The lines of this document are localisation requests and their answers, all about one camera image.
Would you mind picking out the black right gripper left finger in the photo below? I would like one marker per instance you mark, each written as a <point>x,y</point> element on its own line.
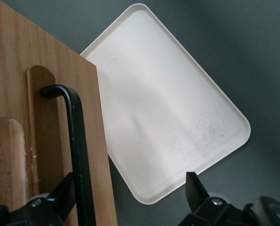
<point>57,202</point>

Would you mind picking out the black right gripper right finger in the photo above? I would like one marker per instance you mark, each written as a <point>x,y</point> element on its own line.
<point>196,195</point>

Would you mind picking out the cream white plastic tray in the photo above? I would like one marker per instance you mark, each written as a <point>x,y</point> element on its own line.
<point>165,94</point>

